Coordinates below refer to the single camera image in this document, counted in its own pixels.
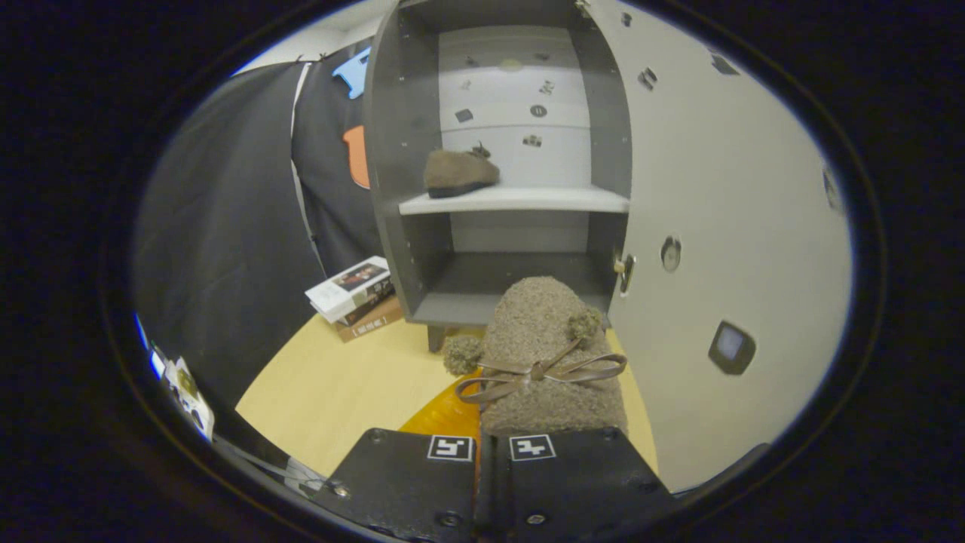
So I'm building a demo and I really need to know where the black backdrop cloth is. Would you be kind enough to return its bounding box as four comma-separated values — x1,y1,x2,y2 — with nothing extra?
134,45,385,423

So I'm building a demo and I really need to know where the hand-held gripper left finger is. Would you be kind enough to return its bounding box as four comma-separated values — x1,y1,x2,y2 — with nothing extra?
323,370,483,543

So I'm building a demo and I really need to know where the black book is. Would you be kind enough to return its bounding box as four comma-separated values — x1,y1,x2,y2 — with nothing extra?
332,281,395,327

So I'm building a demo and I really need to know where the grey shoe cabinet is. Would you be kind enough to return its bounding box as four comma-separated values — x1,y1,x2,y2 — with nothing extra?
363,0,634,354

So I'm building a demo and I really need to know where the blue white screen object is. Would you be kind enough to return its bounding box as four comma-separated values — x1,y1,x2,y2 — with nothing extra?
136,315,167,378

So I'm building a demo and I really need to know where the white book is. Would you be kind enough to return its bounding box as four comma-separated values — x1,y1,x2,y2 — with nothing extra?
305,256,393,324

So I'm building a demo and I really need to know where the brown book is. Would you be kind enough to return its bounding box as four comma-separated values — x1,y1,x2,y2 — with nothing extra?
335,296,405,343

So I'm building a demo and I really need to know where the grey shoe cabinet door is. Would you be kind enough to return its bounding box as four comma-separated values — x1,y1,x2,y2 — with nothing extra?
584,0,853,495

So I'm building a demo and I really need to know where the brown fuzzy shoe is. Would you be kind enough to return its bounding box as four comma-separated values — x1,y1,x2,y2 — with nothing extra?
443,276,629,437
424,143,501,199

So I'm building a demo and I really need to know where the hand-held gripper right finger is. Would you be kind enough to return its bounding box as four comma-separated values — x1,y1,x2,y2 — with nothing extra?
482,427,679,543

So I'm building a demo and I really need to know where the white patterned object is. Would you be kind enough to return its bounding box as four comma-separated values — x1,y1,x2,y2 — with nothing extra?
162,356,216,442

